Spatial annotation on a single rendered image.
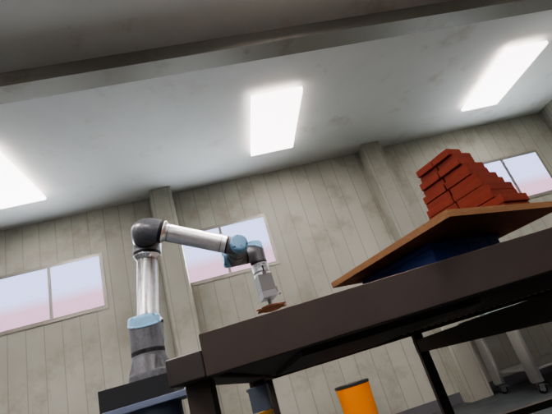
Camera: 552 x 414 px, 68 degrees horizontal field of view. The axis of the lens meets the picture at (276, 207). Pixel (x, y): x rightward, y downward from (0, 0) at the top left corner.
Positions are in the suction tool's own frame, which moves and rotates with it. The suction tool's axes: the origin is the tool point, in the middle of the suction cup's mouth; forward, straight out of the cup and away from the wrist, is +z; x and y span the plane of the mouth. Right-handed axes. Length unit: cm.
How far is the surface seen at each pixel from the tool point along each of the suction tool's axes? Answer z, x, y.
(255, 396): 31, 6, 56
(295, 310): 16, 16, -81
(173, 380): 23, 45, -72
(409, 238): 7, -15, -88
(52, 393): -40, 180, 412
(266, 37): -261, -90, 90
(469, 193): -4, -45, -82
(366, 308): 20, 1, -86
